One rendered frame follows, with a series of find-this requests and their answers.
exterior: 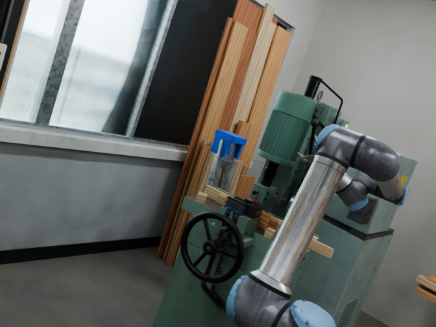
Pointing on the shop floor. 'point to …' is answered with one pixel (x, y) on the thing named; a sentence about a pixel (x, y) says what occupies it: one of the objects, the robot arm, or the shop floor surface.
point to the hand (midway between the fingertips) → (303, 143)
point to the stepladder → (233, 144)
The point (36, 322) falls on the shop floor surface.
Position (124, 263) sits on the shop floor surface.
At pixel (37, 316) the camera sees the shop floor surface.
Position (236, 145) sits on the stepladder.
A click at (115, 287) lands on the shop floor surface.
